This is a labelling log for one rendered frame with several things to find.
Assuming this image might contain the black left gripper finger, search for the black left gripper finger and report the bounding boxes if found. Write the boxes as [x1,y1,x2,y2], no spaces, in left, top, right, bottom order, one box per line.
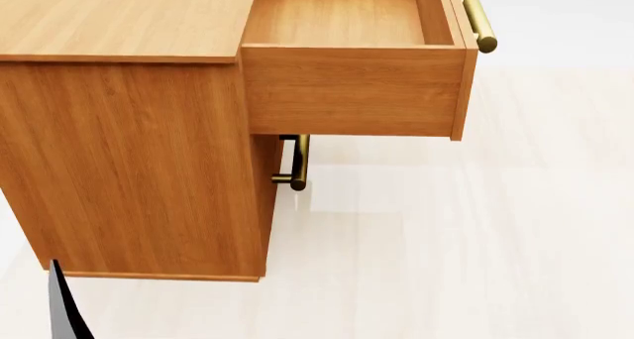
[48,259,96,339]

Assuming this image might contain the wooden cabinet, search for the wooden cabinet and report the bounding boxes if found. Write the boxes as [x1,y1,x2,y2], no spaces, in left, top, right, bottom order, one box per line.
[0,0,284,283]

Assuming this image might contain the open wooden drawer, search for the open wooden drawer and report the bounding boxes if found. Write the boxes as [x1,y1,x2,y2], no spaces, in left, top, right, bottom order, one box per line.
[240,0,479,143]

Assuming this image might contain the brass drawer handle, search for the brass drawer handle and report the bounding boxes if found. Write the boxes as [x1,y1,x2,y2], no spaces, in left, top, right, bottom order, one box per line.
[460,0,498,55]
[270,134,312,193]

